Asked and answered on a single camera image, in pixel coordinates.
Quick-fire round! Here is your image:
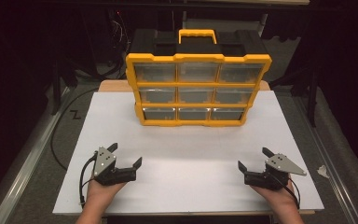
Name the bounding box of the black floor cable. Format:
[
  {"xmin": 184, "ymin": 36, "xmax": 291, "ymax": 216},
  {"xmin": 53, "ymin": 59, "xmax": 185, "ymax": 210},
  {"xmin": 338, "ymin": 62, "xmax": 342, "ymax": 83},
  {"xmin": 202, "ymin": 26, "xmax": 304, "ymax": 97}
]
[{"xmin": 49, "ymin": 87, "xmax": 101, "ymax": 173}]

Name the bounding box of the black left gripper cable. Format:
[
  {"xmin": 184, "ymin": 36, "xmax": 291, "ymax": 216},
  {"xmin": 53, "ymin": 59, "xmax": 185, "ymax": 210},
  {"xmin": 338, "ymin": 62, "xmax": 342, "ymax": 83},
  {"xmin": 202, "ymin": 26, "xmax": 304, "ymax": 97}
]
[{"xmin": 78, "ymin": 155, "xmax": 97, "ymax": 208}]

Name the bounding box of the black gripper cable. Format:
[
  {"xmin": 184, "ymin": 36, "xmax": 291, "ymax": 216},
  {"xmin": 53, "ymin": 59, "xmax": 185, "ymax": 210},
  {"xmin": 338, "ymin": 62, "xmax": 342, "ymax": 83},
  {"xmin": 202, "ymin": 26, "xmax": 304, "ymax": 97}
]
[
  {"xmin": 283, "ymin": 177, "xmax": 301, "ymax": 210},
  {"xmin": 78, "ymin": 155, "xmax": 97, "ymax": 208}
]

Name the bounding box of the white board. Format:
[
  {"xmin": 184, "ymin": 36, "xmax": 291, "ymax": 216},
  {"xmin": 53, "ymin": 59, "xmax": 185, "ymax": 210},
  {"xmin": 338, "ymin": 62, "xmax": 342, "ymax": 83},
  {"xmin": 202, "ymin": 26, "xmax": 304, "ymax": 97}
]
[{"xmin": 52, "ymin": 90, "xmax": 325, "ymax": 217}]

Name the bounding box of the black metal stand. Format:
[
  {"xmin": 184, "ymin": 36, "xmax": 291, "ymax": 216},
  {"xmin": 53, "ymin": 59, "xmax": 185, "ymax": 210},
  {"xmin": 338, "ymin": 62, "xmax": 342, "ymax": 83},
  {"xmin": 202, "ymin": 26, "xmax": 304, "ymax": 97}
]
[{"xmin": 49, "ymin": 54, "xmax": 79, "ymax": 117}]

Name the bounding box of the person's right hand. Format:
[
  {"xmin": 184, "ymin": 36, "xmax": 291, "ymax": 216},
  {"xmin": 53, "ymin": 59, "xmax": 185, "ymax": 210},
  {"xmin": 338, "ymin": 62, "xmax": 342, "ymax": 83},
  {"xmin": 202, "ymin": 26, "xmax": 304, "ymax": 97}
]
[{"xmin": 249, "ymin": 178, "xmax": 298, "ymax": 213}]

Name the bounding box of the yellow black organizer cabinet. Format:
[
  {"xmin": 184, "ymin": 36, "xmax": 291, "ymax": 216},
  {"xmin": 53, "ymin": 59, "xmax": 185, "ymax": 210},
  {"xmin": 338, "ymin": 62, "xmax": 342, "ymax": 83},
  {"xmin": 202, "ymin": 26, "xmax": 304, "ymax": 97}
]
[{"xmin": 125, "ymin": 28, "xmax": 273, "ymax": 128}]

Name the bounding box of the grid of clear plastic drawers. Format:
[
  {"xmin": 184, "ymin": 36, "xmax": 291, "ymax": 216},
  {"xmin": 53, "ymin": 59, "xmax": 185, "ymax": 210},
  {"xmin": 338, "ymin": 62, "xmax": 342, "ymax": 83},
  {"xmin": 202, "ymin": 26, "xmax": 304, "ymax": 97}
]
[{"xmin": 133, "ymin": 62, "xmax": 265, "ymax": 121}]

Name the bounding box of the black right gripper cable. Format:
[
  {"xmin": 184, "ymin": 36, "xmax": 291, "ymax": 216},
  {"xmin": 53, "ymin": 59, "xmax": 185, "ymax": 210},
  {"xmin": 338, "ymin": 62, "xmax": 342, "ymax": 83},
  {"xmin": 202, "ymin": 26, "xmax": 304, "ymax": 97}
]
[{"xmin": 283, "ymin": 177, "xmax": 301, "ymax": 210}]

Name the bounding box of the crumpled white paper scrap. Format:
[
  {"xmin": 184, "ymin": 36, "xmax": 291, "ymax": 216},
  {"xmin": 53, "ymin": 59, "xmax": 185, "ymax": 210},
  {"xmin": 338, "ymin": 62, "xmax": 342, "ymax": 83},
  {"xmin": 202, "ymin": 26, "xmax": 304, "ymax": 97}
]
[{"xmin": 316, "ymin": 164, "xmax": 331, "ymax": 180}]

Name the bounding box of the metal floor rail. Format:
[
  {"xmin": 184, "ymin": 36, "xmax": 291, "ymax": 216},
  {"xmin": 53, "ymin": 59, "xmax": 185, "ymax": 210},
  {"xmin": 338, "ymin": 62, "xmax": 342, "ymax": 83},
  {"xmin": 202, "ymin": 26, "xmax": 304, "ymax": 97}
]
[
  {"xmin": 0, "ymin": 86, "xmax": 73, "ymax": 224},
  {"xmin": 292, "ymin": 95, "xmax": 358, "ymax": 224}
]

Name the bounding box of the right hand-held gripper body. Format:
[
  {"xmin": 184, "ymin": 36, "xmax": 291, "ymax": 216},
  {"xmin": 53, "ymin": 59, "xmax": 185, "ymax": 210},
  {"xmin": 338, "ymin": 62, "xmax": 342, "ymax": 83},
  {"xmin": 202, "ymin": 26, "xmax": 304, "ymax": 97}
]
[{"xmin": 243, "ymin": 152, "xmax": 308, "ymax": 191}]

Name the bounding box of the person's left hand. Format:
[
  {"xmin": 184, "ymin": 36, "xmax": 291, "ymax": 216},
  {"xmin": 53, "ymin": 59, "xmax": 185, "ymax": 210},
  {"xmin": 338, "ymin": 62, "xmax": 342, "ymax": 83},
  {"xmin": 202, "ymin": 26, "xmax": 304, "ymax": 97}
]
[{"xmin": 86, "ymin": 178, "xmax": 128, "ymax": 208}]

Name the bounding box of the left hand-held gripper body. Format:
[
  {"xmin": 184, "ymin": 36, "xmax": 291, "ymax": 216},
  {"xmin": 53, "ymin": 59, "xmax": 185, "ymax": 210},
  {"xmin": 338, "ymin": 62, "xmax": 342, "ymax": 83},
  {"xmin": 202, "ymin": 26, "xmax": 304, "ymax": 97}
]
[{"xmin": 92, "ymin": 146, "xmax": 137, "ymax": 187}]

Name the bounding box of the bundle of thin wires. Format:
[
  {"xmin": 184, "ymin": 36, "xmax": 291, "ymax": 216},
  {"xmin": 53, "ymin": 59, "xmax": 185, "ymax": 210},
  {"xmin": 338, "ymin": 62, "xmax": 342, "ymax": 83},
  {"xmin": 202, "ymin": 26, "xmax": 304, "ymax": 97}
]
[{"xmin": 110, "ymin": 10, "xmax": 132, "ymax": 55}]

